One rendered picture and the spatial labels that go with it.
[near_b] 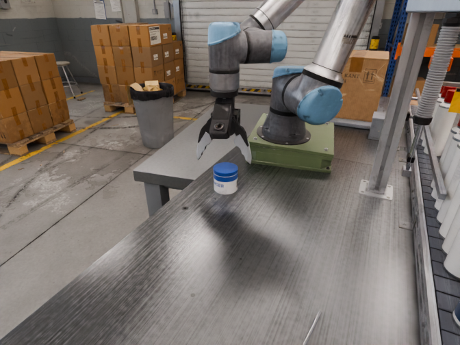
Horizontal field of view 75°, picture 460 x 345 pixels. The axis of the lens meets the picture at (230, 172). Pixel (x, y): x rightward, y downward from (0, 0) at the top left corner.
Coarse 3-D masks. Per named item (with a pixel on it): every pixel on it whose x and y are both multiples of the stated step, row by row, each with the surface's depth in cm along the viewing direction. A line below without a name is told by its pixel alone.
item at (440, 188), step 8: (416, 88) 145; (416, 96) 136; (424, 128) 96; (432, 144) 83; (432, 152) 79; (432, 160) 75; (432, 168) 73; (440, 176) 67; (440, 184) 64; (440, 192) 61
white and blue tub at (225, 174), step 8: (216, 168) 84; (224, 168) 84; (232, 168) 84; (216, 176) 83; (224, 176) 82; (232, 176) 83; (216, 184) 84; (224, 184) 83; (232, 184) 84; (224, 192) 85; (232, 192) 85
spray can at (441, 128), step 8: (448, 96) 88; (440, 104) 90; (448, 104) 88; (440, 112) 90; (448, 112) 88; (440, 120) 90; (448, 120) 89; (432, 128) 94; (440, 128) 91; (448, 128) 91; (432, 136) 94; (440, 136) 92; (440, 144) 93; (424, 152) 97; (440, 152) 94
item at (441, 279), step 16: (416, 128) 119; (432, 176) 84; (432, 208) 70; (432, 224) 65; (432, 240) 60; (432, 256) 57; (448, 288) 50; (448, 304) 47; (448, 320) 45; (448, 336) 43
